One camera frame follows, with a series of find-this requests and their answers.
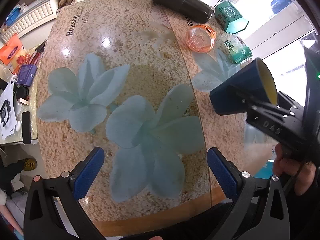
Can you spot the orange tissue box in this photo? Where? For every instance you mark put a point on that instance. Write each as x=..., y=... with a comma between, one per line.
x=10, y=49

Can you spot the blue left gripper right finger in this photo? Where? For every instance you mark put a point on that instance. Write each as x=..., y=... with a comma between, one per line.
x=225, y=172

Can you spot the dark blue plastic cup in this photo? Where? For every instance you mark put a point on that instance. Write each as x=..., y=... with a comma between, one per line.
x=254, y=79

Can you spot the white tufted tv cabinet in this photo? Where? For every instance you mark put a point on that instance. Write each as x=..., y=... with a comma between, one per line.
x=36, y=15

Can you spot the green labelled glass jar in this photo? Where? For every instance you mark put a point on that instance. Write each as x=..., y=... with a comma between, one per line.
x=237, y=48

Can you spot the person's right hand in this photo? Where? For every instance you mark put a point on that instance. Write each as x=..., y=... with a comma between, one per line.
x=305, y=172

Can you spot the black cylindrical thermos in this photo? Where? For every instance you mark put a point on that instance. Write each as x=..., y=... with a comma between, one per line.
x=195, y=10

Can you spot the orange translucent cup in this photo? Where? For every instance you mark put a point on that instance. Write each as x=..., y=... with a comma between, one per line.
x=200, y=38

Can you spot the teal hexagonal tin box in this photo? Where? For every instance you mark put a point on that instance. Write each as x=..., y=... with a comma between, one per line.
x=230, y=18

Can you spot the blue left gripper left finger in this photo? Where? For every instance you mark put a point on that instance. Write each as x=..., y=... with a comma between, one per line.
x=86, y=171

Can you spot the purple small box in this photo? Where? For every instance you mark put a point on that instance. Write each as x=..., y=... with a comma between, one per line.
x=26, y=75

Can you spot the black remote control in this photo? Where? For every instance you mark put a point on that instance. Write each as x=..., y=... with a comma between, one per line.
x=26, y=127

